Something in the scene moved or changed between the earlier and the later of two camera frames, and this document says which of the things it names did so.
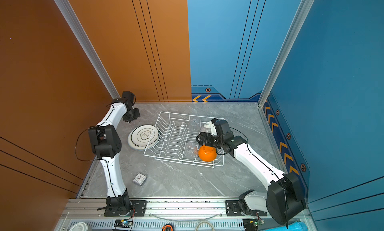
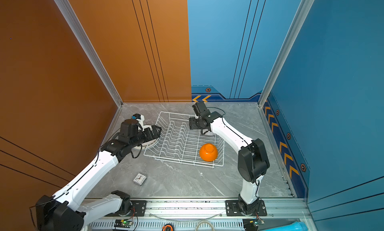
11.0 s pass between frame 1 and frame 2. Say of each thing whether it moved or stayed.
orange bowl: stayed
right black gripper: moved
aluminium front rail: stayed
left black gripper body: moved
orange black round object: stayed
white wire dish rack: stayed
